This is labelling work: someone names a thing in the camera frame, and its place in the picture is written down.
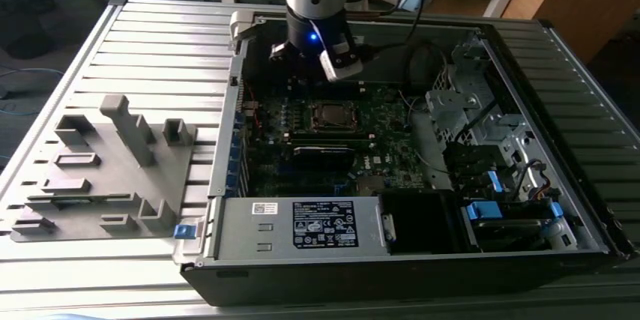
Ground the grey parts rack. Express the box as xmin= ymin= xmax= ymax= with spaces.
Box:
xmin=8 ymin=94 xmax=200 ymax=243

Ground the metal socket cover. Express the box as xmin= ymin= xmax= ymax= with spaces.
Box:
xmin=311 ymin=101 xmax=363 ymax=133

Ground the green motherboard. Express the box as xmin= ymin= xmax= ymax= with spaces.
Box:
xmin=239 ymin=79 xmax=444 ymax=199

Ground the silver drive cage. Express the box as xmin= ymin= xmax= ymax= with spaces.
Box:
xmin=424 ymin=40 xmax=542 ymax=171

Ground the coloured wire bundle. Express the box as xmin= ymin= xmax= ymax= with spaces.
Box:
xmin=530 ymin=181 xmax=560 ymax=202

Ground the hard disk in blue carrier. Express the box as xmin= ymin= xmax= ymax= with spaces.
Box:
xmin=460 ymin=201 xmax=567 ymax=254

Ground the silver chipset heatsink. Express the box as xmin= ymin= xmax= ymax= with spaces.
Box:
xmin=355 ymin=175 xmax=387 ymax=193

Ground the black office chair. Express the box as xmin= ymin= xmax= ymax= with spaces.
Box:
xmin=0 ymin=0 xmax=58 ymax=61

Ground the pale blue object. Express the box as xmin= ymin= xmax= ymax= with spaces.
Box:
xmin=44 ymin=312 xmax=110 ymax=320

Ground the blue plastic clip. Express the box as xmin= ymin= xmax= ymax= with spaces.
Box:
xmin=483 ymin=169 xmax=506 ymax=193

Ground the black plastic shroud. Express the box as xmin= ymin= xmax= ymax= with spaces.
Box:
xmin=378 ymin=190 xmax=464 ymax=256

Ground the grey power supply unit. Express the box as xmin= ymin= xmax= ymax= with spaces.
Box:
xmin=214 ymin=196 xmax=392 ymax=262

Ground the silver CPU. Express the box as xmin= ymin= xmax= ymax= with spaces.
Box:
xmin=319 ymin=104 xmax=355 ymax=124

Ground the small wrist camera box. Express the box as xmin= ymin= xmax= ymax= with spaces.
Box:
xmin=270 ymin=42 xmax=292 ymax=63

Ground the black graphics card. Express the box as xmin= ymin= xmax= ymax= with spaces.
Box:
xmin=291 ymin=145 xmax=358 ymax=173

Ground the blue floor cable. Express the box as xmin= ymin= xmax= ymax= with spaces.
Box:
xmin=0 ymin=67 xmax=67 ymax=115

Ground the black PC case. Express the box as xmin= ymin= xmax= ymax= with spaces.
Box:
xmin=172 ymin=10 xmax=640 ymax=308

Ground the grey case latch handle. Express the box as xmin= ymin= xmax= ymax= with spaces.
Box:
xmin=228 ymin=10 xmax=262 ymax=52

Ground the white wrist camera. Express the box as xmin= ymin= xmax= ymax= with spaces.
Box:
xmin=318 ymin=40 xmax=364 ymax=82

